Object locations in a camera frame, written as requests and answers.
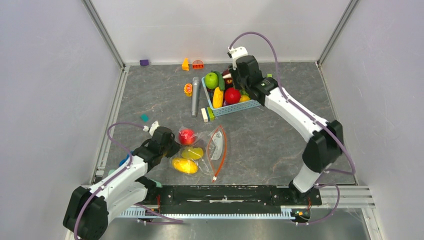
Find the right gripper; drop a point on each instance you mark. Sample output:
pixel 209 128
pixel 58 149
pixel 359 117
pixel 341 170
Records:
pixel 233 73

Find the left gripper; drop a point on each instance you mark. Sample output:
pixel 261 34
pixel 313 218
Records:
pixel 176 147

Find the dark red toy peach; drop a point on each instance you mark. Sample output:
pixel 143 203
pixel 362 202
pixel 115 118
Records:
pixel 227 78

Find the red toy apple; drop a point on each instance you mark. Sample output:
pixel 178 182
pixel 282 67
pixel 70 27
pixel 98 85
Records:
pixel 186 136

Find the red toy tomato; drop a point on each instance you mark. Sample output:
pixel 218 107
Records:
pixel 232 96

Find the green toy cucumber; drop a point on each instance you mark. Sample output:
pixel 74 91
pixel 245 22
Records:
pixel 221 81

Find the yellow toy mango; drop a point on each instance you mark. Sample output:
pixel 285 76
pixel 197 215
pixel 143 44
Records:
pixel 184 165

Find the yellow-green toy fruit slice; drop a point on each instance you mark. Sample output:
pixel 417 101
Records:
pixel 192 153

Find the clear zip top bag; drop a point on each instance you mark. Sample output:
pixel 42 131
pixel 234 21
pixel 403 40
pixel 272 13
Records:
pixel 215 147

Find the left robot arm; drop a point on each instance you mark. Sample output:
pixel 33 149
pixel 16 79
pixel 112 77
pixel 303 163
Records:
pixel 90 210

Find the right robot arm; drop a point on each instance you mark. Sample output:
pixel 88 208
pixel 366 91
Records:
pixel 324 139

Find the yellow toy lemon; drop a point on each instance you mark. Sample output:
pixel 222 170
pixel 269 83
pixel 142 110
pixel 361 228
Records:
pixel 244 98

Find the teal toy block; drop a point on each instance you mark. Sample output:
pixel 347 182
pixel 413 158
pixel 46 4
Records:
pixel 144 118

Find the yellow toy corn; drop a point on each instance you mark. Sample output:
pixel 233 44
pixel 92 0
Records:
pixel 218 98

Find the green toy apple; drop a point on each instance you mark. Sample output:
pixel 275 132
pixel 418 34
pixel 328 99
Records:
pixel 211 80

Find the light blue plastic basket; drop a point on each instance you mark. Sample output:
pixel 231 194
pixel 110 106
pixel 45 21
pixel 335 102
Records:
pixel 224 110

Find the blue toy car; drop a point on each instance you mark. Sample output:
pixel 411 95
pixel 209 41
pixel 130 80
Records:
pixel 122 162

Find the red semicircle toy block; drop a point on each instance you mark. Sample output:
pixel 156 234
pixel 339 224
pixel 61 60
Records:
pixel 198 64

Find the silver toy microphone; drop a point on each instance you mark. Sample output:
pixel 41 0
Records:
pixel 195 98

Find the white green toy block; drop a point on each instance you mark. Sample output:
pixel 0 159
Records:
pixel 207 114

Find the orange slice toy block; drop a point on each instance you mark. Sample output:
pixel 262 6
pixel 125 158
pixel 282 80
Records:
pixel 188 89

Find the purple toy block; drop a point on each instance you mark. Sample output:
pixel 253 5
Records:
pixel 144 62

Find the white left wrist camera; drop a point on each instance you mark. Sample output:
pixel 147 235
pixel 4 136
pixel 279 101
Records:
pixel 151 128

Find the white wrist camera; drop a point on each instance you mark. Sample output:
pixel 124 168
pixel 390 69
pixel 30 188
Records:
pixel 236 53
pixel 151 128

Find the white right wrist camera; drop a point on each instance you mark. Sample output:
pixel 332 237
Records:
pixel 236 53

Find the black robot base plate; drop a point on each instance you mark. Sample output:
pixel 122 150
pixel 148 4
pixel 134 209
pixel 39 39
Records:
pixel 225 199

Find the white slotted cable duct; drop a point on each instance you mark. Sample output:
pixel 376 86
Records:
pixel 136 212

